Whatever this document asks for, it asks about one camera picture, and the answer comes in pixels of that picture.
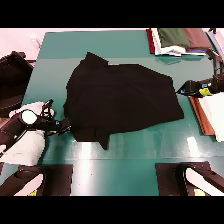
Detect black container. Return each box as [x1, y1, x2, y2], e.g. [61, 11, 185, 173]
[0, 50, 35, 118]

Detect black T-shirt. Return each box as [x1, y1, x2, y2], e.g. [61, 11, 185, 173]
[63, 51, 185, 151]

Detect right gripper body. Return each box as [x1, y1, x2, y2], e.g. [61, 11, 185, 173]
[181, 79, 215, 99]

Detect brown garment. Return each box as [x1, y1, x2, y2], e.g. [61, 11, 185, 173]
[183, 28, 212, 52]

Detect orange garment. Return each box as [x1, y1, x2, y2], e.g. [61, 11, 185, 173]
[189, 96, 216, 136]

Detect dark green garment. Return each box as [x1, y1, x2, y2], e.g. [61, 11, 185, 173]
[157, 28, 192, 49]

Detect red garment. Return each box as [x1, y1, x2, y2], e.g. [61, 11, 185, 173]
[146, 28, 157, 55]

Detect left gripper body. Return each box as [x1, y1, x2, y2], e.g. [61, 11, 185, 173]
[53, 116, 72, 135]

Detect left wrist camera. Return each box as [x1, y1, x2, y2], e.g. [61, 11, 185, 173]
[40, 98, 55, 118]

